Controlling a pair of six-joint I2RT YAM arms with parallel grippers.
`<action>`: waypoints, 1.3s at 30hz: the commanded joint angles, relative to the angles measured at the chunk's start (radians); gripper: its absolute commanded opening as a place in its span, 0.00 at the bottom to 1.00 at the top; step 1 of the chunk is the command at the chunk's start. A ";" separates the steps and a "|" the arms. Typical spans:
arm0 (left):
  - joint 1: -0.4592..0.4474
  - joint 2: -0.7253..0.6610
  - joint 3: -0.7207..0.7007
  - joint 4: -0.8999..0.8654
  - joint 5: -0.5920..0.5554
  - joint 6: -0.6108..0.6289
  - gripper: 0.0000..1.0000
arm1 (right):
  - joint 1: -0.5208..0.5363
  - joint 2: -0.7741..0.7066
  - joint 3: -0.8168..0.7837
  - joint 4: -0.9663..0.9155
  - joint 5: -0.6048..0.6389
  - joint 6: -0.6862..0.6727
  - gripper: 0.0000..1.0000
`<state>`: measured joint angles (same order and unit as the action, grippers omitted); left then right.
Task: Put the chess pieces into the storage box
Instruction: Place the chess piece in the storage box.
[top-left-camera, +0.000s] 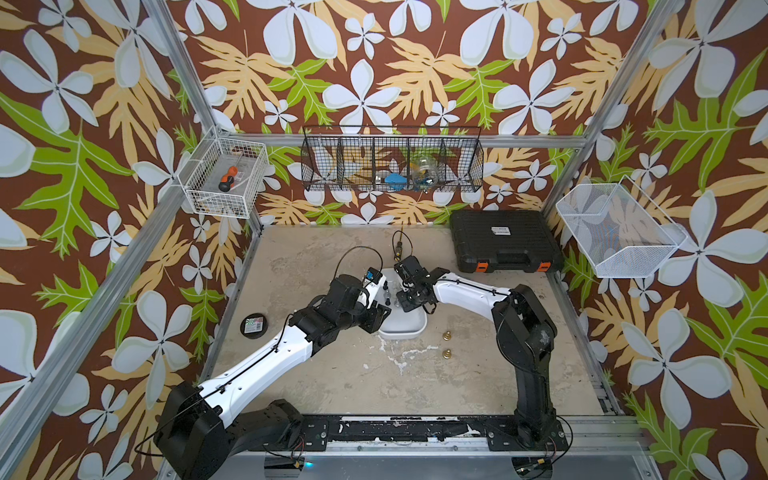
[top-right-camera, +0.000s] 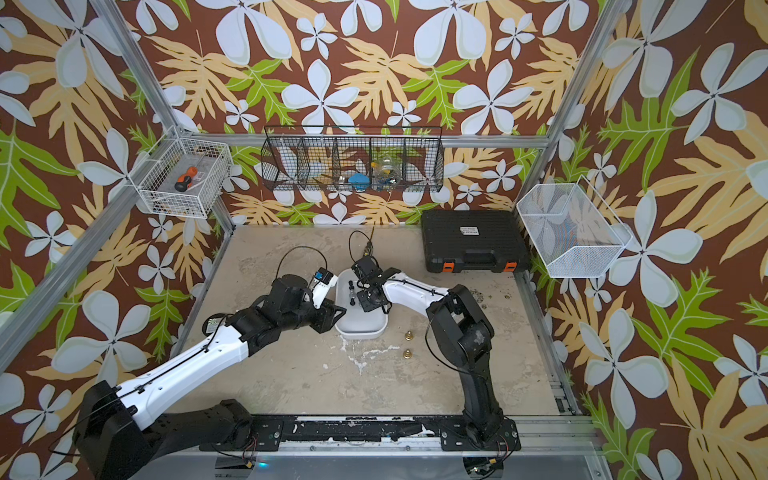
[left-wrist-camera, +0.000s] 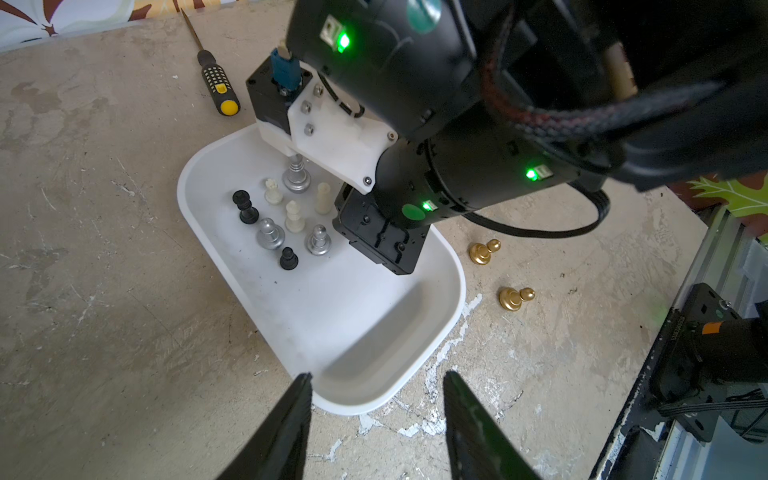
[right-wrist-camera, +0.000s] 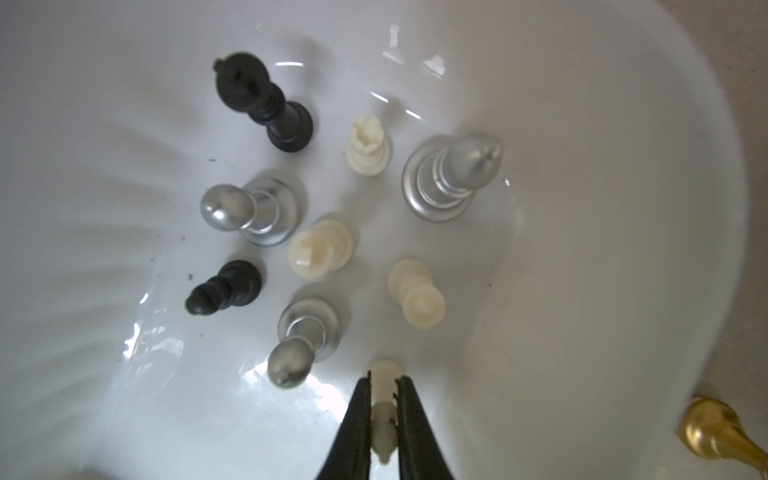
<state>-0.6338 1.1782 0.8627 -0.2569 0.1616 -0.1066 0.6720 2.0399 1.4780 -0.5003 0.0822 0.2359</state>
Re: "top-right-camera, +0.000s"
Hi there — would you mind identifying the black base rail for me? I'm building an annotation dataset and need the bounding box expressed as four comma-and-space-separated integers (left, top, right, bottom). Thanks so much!
206, 414, 521, 454

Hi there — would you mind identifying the white mesh basket right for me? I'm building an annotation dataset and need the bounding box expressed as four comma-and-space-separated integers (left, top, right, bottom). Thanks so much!
517, 176, 633, 279

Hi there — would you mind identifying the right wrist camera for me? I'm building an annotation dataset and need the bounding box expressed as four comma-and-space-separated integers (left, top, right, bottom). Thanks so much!
352, 256, 383, 284

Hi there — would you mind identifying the black wire basket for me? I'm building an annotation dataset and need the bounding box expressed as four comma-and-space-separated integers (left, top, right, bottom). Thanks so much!
259, 126, 445, 192

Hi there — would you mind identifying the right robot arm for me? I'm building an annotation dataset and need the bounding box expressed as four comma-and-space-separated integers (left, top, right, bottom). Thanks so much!
357, 268, 507, 450

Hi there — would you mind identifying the clear bottle in basket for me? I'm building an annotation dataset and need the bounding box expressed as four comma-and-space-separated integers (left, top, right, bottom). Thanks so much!
376, 155, 398, 181

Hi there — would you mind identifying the black tool case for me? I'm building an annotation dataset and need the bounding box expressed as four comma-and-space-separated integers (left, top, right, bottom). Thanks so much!
420, 210, 532, 273

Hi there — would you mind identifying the white wire basket left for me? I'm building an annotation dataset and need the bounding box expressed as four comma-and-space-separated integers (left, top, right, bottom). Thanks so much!
135, 131, 233, 219

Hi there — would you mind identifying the black yellow screwdriver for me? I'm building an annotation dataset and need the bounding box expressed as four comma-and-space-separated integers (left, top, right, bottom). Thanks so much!
364, 228, 375, 256

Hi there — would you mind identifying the round black tape measure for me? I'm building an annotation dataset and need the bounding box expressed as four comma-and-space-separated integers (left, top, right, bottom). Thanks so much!
201, 313, 228, 337

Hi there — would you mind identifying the blue object in basket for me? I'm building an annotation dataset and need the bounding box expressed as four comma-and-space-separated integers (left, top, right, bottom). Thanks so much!
348, 173, 370, 192

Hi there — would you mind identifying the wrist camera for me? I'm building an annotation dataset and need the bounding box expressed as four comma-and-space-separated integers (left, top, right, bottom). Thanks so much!
352, 256, 383, 284
309, 267, 338, 309

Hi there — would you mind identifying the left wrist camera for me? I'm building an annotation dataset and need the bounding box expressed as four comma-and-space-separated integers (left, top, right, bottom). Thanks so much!
309, 267, 338, 309

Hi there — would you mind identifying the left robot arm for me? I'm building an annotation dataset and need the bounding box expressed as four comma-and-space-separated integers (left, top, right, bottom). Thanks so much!
73, 268, 346, 479

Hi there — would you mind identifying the red black screwdriver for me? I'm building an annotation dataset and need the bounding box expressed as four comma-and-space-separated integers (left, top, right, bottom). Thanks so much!
174, 167, 198, 193

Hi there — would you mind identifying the white plastic storage box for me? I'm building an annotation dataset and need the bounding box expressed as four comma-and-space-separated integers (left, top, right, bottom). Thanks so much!
335, 269, 388, 340

